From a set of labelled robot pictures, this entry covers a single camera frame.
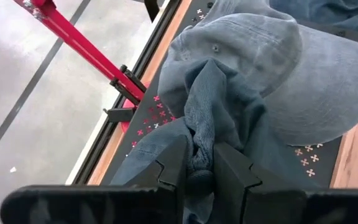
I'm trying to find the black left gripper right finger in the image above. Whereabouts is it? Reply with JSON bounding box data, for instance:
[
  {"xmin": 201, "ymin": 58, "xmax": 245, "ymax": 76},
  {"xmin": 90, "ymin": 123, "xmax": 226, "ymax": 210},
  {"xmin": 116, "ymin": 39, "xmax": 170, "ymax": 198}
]
[{"xmin": 213, "ymin": 142, "xmax": 306, "ymax": 224}]

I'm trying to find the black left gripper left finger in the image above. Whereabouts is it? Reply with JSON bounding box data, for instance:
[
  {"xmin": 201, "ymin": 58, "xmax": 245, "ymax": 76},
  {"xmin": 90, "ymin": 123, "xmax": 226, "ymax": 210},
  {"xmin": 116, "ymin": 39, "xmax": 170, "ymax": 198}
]
[{"xmin": 124, "ymin": 133, "xmax": 188, "ymax": 224}]

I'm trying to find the dark blue corduroy cap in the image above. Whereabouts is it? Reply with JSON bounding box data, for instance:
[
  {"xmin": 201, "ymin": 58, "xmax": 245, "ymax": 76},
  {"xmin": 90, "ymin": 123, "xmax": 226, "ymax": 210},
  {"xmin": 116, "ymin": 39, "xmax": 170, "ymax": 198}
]
[{"xmin": 110, "ymin": 58, "xmax": 267, "ymax": 224}]

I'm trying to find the grey baseball cap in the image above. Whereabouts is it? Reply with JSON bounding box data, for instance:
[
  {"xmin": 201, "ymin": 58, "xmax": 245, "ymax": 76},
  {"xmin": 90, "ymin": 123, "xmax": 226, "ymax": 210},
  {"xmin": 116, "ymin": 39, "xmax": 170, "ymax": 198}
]
[{"xmin": 157, "ymin": 0, "xmax": 358, "ymax": 146}]

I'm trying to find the faded blue baseball cap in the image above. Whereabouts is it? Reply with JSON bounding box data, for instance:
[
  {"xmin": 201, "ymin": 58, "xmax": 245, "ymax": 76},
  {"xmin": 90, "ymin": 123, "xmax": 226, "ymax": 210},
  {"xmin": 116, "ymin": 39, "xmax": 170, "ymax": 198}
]
[{"xmin": 268, "ymin": 0, "xmax": 358, "ymax": 34}]

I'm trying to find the black mesh metal stand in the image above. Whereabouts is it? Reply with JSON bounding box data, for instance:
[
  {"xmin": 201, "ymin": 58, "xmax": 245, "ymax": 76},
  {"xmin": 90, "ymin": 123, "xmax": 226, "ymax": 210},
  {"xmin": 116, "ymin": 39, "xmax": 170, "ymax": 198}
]
[{"xmin": 99, "ymin": 0, "xmax": 358, "ymax": 189}]

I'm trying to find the black pole clamp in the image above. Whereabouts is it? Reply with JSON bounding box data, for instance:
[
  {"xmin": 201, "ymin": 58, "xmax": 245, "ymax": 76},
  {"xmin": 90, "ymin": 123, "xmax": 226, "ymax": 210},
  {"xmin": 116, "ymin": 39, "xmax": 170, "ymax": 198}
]
[{"xmin": 103, "ymin": 64, "xmax": 147, "ymax": 123}]

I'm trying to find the red pole stand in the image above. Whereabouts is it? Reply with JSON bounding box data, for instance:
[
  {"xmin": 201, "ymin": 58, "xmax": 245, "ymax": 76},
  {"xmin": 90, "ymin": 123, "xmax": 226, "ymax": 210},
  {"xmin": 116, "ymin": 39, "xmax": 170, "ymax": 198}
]
[{"xmin": 12, "ymin": 0, "xmax": 150, "ymax": 134}]

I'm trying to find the black table frame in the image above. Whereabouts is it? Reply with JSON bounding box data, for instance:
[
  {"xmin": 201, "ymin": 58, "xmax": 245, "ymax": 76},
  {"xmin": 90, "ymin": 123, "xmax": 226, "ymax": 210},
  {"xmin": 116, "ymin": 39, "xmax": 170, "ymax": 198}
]
[{"xmin": 71, "ymin": 0, "xmax": 183, "ymax": 186}]

